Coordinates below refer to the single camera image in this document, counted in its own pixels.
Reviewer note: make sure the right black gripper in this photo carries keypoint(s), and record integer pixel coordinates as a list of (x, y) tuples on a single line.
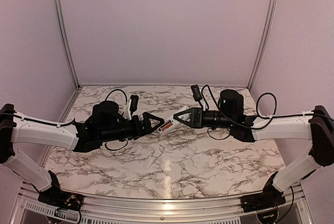
[(197, 119)]

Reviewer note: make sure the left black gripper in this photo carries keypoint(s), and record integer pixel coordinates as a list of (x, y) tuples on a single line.
[(139, 131)]

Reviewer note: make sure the white remote control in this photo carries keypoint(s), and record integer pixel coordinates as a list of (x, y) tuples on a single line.
[(177, 123)]

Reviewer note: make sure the orange AAA battery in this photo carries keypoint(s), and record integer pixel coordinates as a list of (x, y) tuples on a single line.
[(167, 125)]

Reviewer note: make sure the white battery cover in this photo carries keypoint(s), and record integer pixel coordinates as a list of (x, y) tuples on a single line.
[(149, 162)]

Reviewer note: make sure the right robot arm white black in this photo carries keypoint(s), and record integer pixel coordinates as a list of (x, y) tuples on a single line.
[(315, 125)]

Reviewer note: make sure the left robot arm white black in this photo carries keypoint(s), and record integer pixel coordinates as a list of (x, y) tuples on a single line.
[(105, 124)]

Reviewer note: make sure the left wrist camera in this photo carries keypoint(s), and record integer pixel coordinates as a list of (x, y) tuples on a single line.
[(131, 107)]

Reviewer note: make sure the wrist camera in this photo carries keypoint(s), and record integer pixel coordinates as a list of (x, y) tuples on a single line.
[(196, 93), (131, 107)]

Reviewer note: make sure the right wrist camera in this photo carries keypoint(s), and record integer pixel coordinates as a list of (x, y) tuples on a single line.
[(196, 93)]

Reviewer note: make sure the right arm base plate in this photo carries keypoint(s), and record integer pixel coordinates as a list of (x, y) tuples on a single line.
[(260, 201)]

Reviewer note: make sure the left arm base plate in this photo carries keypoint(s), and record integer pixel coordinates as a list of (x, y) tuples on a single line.
[(62, 200)]

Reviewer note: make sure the front aluminium rail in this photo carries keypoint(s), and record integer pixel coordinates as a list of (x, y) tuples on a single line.
[(107, 209)]

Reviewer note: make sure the right aluminium frame post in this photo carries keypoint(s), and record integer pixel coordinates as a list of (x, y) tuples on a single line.
[(263, 42)]

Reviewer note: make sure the aluminium frame post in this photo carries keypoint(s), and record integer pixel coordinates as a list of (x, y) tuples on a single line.
[(65, 43), (263, 42)]

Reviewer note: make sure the left aluminium frame post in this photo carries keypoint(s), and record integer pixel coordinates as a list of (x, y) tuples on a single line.
[(65, 43)]

